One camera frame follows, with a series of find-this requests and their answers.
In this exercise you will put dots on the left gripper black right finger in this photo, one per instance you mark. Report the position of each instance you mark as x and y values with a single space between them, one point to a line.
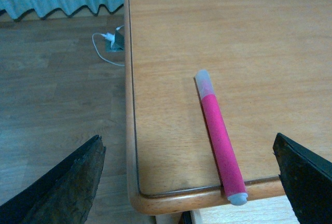
306 180

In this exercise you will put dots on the pink marker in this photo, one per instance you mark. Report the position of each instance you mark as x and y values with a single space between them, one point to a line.
228 168

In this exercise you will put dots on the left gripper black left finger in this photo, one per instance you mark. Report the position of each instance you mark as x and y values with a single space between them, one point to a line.
65 194

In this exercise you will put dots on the white floor charger plug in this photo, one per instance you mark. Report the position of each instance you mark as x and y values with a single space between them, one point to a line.
108 36

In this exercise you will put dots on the open metal floor socket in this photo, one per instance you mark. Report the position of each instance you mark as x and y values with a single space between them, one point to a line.
118 44

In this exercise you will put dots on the wooden nightstand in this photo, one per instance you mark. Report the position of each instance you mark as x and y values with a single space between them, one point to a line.
270 65

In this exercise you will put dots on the wooden drawer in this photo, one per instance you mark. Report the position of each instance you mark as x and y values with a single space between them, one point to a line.
269 210

